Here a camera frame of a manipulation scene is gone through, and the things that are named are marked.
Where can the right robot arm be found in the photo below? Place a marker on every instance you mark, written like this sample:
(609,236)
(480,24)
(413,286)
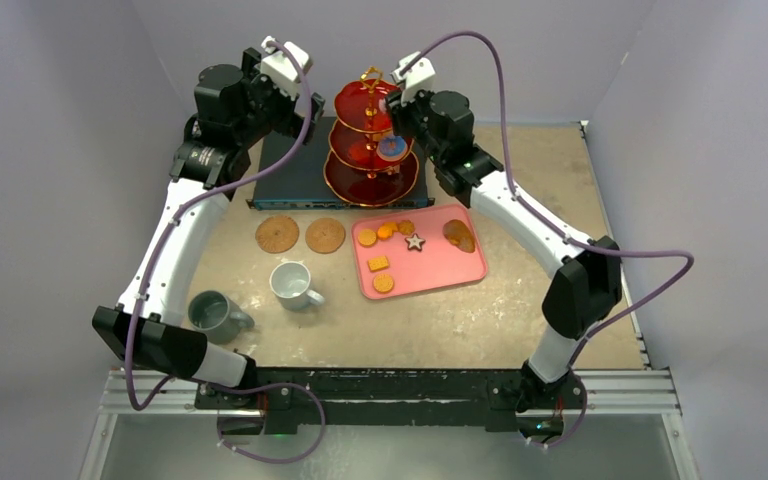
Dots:
(584,273)

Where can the round biscuit tray corner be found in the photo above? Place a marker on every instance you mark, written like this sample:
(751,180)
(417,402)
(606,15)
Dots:
(383,283)

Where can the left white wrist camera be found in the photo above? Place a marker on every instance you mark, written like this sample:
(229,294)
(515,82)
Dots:
(277,66)

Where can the white iced star cookie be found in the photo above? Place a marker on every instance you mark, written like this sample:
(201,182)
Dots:
(415,242)

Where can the woven rattan coaster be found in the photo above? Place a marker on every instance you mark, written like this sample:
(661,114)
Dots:
(277,234)
(325,235)

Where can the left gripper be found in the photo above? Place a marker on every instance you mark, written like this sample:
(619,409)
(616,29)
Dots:
(259,82)

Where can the square yellow biscuit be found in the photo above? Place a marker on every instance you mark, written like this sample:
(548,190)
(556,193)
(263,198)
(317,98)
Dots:
(378,263)

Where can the white ceramic mug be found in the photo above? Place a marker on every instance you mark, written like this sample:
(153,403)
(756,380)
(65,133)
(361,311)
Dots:
(291,283)

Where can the left woven rattan coaster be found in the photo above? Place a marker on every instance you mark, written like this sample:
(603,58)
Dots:
(277,234)

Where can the swirl butter cookie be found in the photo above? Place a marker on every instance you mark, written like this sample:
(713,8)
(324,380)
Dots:
(406,228)

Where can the right woven rattan coaster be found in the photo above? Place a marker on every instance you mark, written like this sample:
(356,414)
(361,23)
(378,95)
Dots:
(325,235)

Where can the red three-tier cake stand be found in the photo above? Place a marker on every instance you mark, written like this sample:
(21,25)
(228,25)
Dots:
(361,120)

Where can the grey ceramic mug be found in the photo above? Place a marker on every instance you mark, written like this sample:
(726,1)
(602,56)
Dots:
(218,317)

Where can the orange fish shaped cake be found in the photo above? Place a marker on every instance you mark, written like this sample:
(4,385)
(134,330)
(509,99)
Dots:
(387,230)

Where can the round biscuit near fish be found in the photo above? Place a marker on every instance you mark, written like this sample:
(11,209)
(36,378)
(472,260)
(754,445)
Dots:
(367,238)

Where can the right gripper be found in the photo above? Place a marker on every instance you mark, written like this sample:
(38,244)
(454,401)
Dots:
(396,113)

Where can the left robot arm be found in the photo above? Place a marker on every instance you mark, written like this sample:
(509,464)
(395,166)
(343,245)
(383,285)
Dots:
(144,327)

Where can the blue frosted donut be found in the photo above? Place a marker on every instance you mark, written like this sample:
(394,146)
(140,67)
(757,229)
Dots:
(391,148)

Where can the pink serving tray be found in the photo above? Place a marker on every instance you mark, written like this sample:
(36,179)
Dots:
(438,265)

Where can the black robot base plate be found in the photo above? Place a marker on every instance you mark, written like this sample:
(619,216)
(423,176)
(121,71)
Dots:
(498,400)

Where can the dark network switch box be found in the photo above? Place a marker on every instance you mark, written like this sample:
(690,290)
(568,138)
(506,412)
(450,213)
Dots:
(311,181)

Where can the aluminium frame rail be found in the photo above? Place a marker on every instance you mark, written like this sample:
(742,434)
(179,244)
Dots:
(606,392)

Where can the brown baked bread piece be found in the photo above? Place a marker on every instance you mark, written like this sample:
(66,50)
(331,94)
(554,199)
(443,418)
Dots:
(459,234)

